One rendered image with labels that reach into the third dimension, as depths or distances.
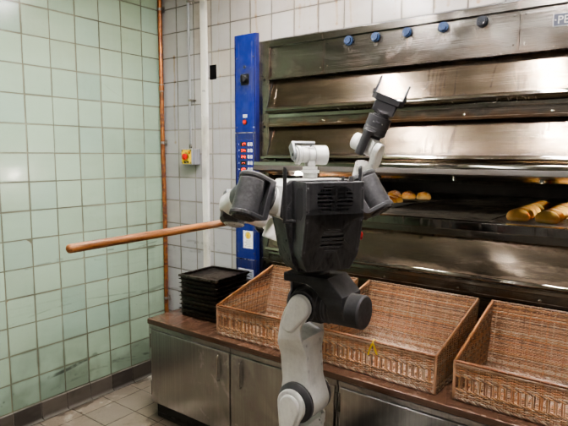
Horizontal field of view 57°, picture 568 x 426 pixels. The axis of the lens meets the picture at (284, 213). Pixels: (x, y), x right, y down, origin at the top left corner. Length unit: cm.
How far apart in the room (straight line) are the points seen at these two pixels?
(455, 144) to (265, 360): 129
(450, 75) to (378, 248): 88
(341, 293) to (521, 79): 122
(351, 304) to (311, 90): 144
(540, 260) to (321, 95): 131
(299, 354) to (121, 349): 192
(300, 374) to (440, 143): 122
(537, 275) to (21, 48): 271
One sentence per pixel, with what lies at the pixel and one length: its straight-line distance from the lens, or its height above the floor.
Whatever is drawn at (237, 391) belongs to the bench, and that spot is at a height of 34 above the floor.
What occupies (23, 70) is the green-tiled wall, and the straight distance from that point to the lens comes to 313.
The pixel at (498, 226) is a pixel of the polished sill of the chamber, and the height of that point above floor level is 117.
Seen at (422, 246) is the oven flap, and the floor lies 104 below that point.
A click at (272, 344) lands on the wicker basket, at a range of 250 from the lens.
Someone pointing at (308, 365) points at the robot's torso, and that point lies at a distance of 188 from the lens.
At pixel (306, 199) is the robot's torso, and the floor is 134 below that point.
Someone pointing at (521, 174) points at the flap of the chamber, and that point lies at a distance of 224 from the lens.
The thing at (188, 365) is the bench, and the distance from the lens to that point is 287.
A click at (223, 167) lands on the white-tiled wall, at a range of 321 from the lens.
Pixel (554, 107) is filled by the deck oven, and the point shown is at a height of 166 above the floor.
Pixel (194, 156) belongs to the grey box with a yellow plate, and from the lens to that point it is 332.
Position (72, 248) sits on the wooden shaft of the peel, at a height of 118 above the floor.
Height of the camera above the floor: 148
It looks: 6 degrees down
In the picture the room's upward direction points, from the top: straight up
